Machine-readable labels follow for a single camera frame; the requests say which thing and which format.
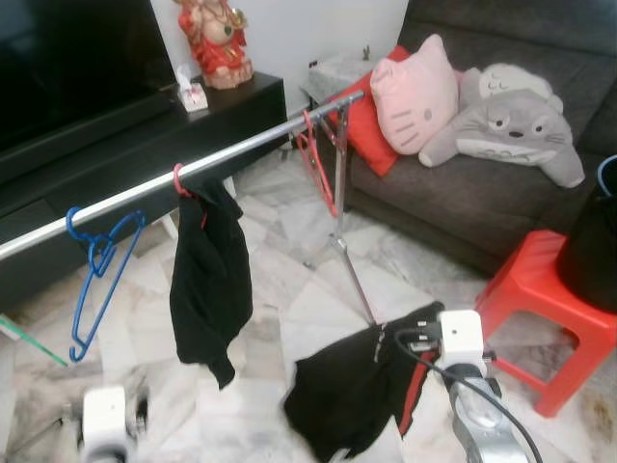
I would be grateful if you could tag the lace-covered side table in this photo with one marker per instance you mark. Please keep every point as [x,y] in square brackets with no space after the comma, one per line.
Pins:
[337,72]

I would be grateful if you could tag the black soundbar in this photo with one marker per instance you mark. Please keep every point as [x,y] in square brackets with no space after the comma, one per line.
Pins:
[96,130]

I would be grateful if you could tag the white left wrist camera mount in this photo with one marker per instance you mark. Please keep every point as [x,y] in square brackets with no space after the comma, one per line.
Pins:
[104,420]

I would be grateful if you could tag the white pink tissue box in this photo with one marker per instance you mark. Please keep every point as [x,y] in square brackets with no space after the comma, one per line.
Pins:
[195,98]

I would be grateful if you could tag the blue plastic hanger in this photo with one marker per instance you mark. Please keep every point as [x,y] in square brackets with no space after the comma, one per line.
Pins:
[70,227]

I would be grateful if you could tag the red plastic stool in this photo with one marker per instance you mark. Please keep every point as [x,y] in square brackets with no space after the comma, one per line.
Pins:
[540,280]

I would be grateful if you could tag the black flat television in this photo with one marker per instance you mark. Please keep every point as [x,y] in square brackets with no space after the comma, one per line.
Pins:
[67,68]

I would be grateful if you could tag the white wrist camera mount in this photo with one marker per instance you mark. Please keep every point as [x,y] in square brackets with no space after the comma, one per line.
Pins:
[461,333]
[104,420]

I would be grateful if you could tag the green plastic hanger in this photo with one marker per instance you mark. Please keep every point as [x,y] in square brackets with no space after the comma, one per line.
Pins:
[39,349]

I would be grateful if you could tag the pink cat face cushion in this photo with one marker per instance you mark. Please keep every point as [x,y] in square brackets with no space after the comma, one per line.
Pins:
[415,96]

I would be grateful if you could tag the red laughing Buddha statue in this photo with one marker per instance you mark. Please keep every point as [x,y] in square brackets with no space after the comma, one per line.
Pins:
[217,48]

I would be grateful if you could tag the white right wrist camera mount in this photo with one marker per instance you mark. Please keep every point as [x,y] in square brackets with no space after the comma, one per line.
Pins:
[461,333]

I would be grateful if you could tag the black TV console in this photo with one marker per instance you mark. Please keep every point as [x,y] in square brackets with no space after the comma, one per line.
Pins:
[251,125]

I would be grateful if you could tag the silver metal clothes rack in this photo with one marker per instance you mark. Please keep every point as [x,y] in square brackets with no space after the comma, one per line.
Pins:
[241,149]

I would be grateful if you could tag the dark grey sofa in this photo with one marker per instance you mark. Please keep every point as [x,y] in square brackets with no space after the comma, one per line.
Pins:
[463,203]

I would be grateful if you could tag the grey Totoro plush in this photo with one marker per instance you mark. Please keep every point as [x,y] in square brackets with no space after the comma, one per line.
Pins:
[511,125]

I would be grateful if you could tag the red cushion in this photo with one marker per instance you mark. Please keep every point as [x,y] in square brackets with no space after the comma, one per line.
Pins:
[371,135]

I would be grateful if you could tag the black hanging garment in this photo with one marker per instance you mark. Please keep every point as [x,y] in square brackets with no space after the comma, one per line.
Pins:
[212,280]

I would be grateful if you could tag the red plastic hanger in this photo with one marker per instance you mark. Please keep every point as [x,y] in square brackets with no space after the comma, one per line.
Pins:
[307,154]
[178,181]

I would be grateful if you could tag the dark garment with red trim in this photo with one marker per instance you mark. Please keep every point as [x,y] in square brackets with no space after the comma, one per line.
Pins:
[347,395]

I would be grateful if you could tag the black round bin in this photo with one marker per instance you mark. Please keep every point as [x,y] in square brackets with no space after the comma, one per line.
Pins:
[588,251]

